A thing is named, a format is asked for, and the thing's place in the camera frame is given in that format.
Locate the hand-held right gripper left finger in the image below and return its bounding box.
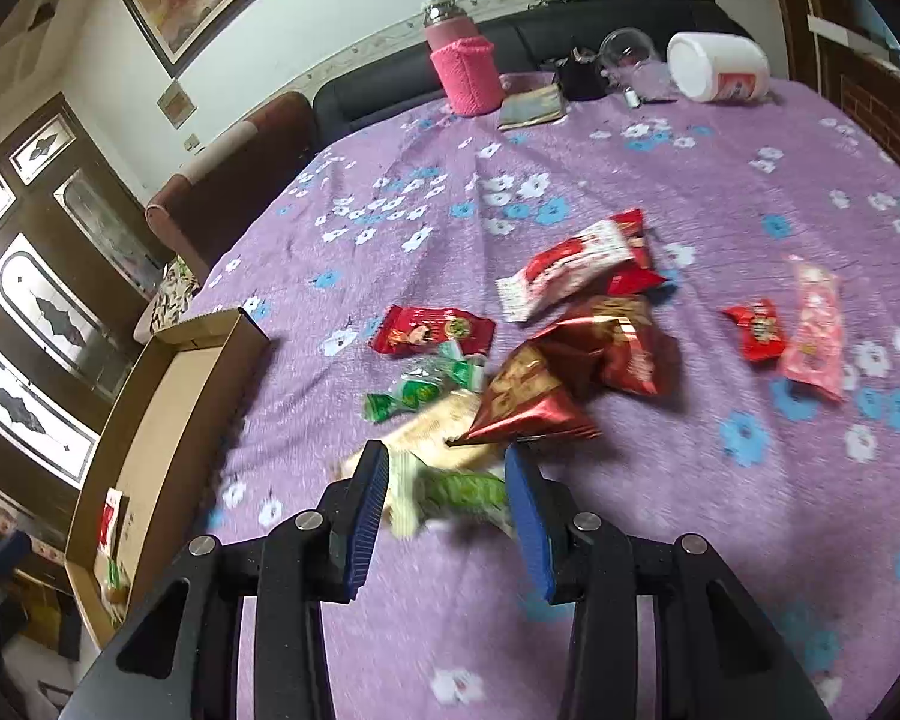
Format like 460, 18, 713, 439
60, 441, 391, 720

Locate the dark blue chair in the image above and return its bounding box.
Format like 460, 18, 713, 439
0, 531, 32, 650

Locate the pink snack packet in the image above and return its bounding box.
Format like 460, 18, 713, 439
778, 255, 847, 402

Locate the white plastic jar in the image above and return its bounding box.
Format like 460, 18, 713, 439
666, 31, 772, 102

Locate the dark red foil packet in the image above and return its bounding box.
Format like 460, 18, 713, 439
532, 296, 680, 398

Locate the large white red packet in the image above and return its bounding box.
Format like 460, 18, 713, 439
495, 221, 638, 323

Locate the small red candy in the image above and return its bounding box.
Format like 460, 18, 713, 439
722, 298, 787, 363

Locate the pink knit-sleeved thermos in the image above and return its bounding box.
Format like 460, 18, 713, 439
421, 0, 505, 117

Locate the small booklet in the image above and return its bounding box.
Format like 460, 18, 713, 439
497, 85, 569, 130

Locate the black pouch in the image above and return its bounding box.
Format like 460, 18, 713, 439
553, 45, 608, 102

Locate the cardboard box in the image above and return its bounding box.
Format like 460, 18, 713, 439
64, 307, 271, 650

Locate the red packet with green label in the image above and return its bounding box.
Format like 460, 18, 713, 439
367, 304, 497, 359

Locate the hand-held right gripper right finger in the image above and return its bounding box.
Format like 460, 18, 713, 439
504, 444, 833, 720

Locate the small wall plaque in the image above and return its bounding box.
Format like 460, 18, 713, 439
157, 81, 196, 127

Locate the dark red triangular packet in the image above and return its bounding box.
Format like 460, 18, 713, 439
461, 337, 601, 447

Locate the black leather sofa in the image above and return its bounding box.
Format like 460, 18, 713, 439
311, 0, 755, 147

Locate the purple floral tablecloth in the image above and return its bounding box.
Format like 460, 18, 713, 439
184, 75, 900, 720

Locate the small white red packet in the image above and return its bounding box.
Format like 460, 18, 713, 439
97, 487, 125, 552

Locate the red snack packet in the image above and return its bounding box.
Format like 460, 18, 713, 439
604, 208, 668, 297

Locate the brown wooden door frame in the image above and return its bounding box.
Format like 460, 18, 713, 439
761, 0, 900, 196

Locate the clear plastic bottle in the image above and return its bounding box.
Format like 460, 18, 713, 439
598, 28, 680, 102

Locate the patterned clothing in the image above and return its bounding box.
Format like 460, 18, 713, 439
150, 255, 200, 331

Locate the brown armchair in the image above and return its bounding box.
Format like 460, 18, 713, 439
146, 90, 320, 282

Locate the green snack packet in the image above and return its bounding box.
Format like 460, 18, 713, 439
386, 457, 518, 541

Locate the clear green wrapper packet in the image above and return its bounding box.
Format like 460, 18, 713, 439
334, 388, 503, 481

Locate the dark cabinet with glass panels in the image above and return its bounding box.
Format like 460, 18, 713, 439
0, 94, 173, 541

